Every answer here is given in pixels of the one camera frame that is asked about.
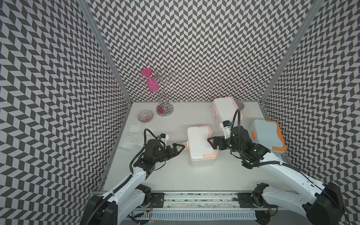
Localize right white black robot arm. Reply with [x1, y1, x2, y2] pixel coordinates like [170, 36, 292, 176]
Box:
[207, 109, 346, 225]

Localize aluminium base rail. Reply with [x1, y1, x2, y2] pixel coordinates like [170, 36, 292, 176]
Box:
[123, 191, 318, 212]

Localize small clear glass bowl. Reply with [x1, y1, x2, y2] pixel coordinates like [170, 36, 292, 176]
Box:
[137, 110, 154, 123]

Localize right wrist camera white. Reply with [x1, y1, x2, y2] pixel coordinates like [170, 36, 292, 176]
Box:
[221, 121, 232, 139]

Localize blue first aid kit box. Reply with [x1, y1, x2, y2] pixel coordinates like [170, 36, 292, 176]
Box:
[248, 119, 287, 158]

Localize white first aid box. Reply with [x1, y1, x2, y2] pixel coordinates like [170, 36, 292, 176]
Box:
[183, 126, 218, 167]
[212, 97, 238, 131]

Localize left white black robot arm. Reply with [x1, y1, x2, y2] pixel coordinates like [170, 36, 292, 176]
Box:
[80, 128, 186, 225]

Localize small grey round bowl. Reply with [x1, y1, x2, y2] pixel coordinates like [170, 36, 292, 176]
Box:
[235, 100, 245, 111]

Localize silver wire stand pink ornaments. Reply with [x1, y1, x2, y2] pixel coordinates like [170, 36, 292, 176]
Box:
[141, 68, 175, 117]

